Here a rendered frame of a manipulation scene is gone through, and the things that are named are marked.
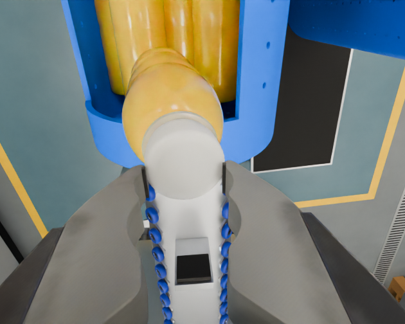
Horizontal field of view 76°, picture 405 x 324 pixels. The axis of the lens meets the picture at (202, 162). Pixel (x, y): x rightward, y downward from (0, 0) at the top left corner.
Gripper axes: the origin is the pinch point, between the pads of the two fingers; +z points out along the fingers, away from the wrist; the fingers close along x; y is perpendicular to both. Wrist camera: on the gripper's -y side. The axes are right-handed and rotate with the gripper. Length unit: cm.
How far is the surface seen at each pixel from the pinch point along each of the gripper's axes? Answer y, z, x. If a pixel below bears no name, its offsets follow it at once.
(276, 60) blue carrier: -1.2, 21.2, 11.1
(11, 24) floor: -3, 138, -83
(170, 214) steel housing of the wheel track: 43, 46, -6
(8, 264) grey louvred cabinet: 145, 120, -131
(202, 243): 53, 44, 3
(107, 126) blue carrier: 5.2, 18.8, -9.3
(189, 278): 52, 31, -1
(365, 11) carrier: -5, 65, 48
